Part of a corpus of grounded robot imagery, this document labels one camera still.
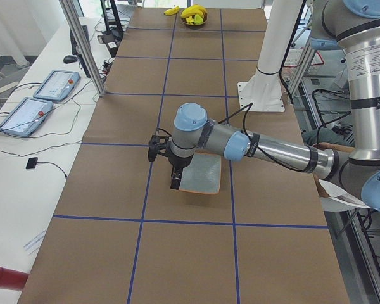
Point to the aluminium frame post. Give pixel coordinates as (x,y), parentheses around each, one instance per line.
(83,46)

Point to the yellow banana upper in basket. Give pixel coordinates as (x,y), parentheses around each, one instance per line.
(195,9)

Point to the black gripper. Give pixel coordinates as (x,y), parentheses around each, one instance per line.
(180,163)

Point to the black computer mouse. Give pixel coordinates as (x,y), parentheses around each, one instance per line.
(70,59)

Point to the red cylinder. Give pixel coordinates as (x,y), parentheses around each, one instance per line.
(12,279)

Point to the near teach pendant tablet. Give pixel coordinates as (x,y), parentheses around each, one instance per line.
(26,118)

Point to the teach pendant tablet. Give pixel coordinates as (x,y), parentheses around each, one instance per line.
(57,85)
(26,118)

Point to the far teach pendant tablet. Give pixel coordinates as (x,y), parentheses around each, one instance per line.
(57,85)

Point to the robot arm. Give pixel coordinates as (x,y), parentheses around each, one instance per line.
(355,26)

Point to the small black box on desk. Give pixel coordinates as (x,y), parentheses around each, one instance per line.
(31,163)

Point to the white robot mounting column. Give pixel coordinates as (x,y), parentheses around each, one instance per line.
(263,91)

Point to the yellow banana carried to plate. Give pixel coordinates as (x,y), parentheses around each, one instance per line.
(172,11)

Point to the grey square plate orange rim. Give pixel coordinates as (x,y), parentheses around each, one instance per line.
(203,175)

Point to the woven wicker fruit basket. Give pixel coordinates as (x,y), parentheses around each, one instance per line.
(193,26)

